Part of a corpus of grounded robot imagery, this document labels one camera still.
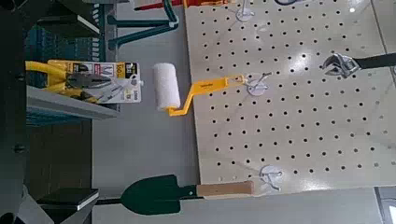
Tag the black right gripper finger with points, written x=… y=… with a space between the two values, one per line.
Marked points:
x=71 y=26
x=68 y=199

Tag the yellow pliers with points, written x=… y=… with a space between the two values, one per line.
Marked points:
x=87 y=81

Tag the grey plastic crate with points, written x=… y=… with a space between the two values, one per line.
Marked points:
x=71 y=104

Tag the white pegboard hook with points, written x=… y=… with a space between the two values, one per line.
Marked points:
x=269 y=175
x=244 y=15
x=257 y=88

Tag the blue scissors in package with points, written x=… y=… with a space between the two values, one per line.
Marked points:
x=285 y=1

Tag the glossy white pegboard panel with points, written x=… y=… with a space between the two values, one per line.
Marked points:
x=389 y=31

